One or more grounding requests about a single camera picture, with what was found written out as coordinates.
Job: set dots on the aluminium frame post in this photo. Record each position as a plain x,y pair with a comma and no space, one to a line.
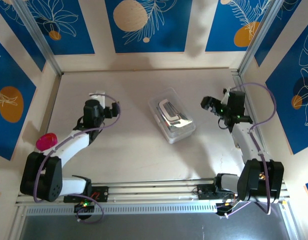
39,37
259,37

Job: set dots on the pink lidded printed cup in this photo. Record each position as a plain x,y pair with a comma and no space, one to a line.
46,141

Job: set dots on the aluminium rail frame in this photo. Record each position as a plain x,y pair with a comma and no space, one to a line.
149,192

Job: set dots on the translucent plastic tool box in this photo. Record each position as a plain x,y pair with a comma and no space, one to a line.
179,136

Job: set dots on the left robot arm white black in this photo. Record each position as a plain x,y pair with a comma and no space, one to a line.
69,145

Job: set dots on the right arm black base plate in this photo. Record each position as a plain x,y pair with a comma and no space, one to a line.
205,191

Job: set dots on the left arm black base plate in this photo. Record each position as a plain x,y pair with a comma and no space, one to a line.
102,193

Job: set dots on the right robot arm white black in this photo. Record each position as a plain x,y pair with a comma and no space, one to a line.
246,140

